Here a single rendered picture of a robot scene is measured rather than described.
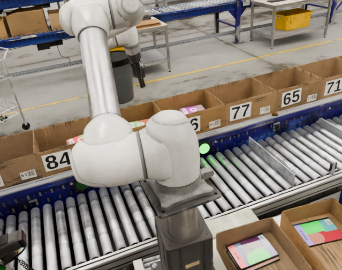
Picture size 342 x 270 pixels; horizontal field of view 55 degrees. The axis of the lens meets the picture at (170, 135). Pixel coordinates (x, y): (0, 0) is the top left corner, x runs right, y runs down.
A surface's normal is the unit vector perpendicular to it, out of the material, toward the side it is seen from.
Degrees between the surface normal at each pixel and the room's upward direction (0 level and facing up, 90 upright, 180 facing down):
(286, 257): 0
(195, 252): 90
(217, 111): 90
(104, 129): 31
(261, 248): 0
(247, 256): 0
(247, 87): 90
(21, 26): 90
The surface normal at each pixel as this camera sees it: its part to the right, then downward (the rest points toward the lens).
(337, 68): -0.93, 0.25
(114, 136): 0.06, -0.51
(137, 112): 0.35, 0.46
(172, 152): 0.00, 0.42
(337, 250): -0.04, -0.86
